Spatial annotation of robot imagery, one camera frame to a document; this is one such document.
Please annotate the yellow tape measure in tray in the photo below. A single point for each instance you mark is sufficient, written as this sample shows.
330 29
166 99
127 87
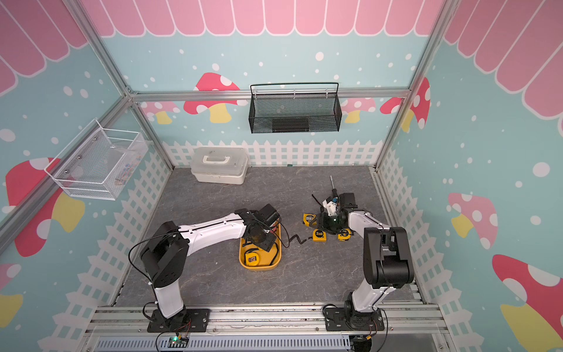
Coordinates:
252 257

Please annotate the yellow tape measure with strap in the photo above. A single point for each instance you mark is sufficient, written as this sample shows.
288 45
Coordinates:
317 236

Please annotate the grey ribbed cable duct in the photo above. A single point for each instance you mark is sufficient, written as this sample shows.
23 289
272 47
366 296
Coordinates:
229 343

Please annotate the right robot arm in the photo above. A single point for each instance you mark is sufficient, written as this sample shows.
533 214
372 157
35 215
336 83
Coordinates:
386 260

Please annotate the black orange screwdriver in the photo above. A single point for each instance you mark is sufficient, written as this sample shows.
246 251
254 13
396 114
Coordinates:
332 182

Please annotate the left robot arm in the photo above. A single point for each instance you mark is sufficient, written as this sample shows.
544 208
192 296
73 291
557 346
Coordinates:
165 254

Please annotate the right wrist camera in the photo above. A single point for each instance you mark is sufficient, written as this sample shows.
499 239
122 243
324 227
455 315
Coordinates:
331 206

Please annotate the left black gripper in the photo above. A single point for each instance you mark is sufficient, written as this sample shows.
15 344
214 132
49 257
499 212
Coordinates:
265 245

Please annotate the yellow storage tray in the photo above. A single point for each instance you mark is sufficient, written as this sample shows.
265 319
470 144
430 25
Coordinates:
268 259

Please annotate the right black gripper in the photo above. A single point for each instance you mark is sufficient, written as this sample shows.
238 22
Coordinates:
322 223

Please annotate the black mesh wall basket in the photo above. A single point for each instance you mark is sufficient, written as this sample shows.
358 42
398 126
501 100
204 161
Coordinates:
295 107

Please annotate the white wire wall basket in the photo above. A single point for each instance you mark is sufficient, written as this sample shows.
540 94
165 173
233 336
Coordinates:
98 162

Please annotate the white plastic toolbox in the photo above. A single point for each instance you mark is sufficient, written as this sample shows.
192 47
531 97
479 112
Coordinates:
220 165

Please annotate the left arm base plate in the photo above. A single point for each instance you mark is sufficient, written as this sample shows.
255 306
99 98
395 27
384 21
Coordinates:
187 320

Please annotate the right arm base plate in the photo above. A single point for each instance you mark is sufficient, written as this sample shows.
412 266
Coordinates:
342 319

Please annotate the green led circuit board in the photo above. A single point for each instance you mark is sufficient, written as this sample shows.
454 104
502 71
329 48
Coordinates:
178 342

